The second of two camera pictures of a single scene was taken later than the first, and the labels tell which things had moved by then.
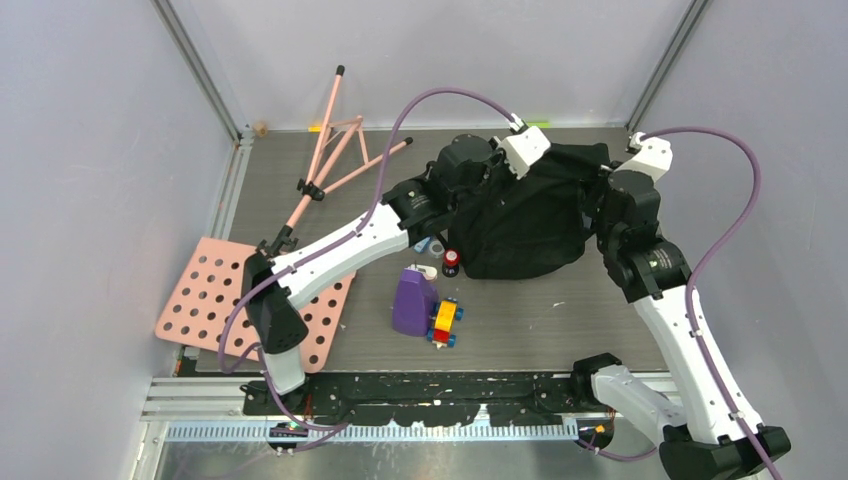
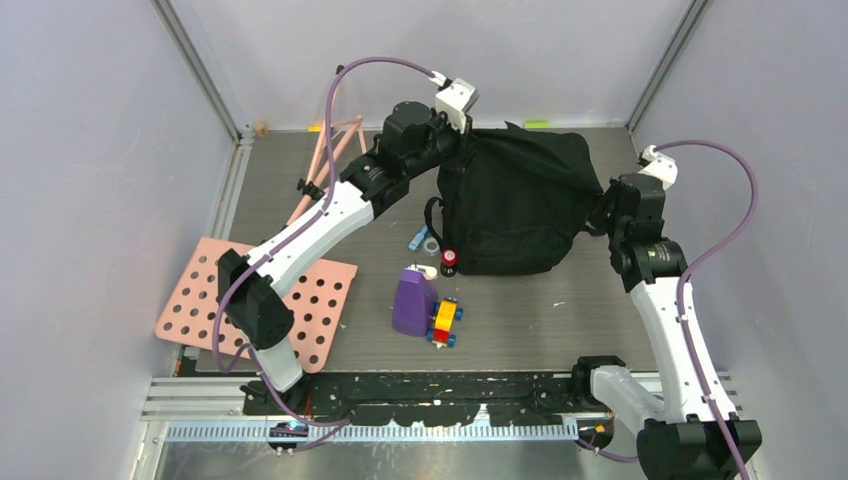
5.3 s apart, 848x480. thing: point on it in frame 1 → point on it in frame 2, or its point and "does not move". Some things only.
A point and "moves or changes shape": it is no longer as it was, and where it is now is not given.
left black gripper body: x=495 y=178 → x=443 y=144
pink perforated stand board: x=212 y=276 does not move
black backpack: x=535 y=224 moves or changes shape
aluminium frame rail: x=215 y=410 does not move
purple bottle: x=416 y=296 does not move
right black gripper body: x=609 y=237 does not move
